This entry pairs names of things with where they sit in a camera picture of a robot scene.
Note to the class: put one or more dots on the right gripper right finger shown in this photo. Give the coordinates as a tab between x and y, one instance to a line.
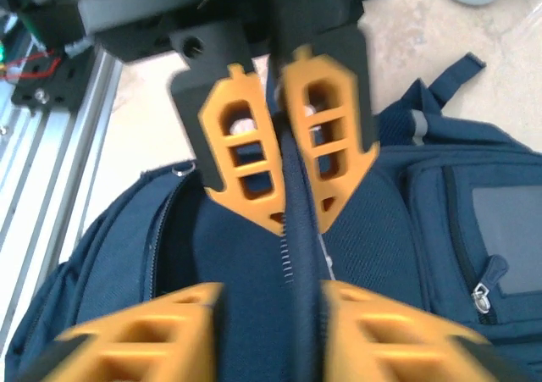
372	310

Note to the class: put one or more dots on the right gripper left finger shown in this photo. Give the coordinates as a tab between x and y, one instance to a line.
127	331

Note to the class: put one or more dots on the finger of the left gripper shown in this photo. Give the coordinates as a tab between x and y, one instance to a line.
230	85
322	66

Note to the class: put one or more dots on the navy blue backpack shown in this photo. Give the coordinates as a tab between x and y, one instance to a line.
237	250

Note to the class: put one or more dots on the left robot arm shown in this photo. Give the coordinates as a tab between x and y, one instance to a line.
46	22

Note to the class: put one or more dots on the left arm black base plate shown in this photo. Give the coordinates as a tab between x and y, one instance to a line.
63	85

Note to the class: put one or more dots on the aluminium mounting rail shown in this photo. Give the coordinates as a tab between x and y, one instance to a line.
55	153

